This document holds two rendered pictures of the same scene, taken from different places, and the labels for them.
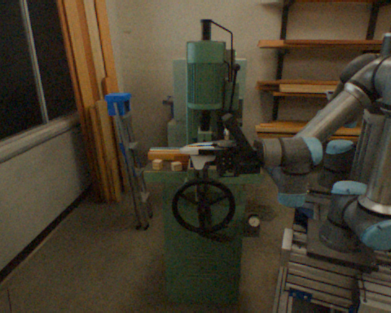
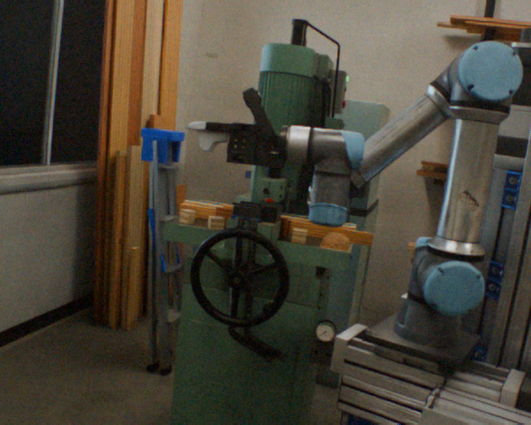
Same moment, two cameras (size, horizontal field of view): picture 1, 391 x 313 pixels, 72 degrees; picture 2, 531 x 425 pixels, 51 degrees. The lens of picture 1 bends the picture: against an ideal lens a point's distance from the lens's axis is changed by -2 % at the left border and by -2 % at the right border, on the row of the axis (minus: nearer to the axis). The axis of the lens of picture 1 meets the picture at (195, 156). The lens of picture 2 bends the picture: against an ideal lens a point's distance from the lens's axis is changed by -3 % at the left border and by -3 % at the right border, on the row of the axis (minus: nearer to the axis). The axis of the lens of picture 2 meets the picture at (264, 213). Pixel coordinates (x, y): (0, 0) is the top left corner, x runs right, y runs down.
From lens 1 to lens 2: 0.62 m
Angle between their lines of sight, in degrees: 15
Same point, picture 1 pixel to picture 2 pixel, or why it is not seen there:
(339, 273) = (416, 385)
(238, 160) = (252, 143)
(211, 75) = (288, 90)
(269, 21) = not seen: hidden behind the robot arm
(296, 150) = (328, 140)
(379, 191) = (446, 220)
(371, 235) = (430, 282)
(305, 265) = (369, 370)
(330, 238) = (405, 322)
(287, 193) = (317, 202)
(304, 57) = not seen: hidden behind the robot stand
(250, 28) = (420, 72)
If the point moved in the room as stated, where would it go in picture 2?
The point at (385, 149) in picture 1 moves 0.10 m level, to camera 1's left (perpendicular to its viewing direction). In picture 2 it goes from (452, 160) to (402, 153)
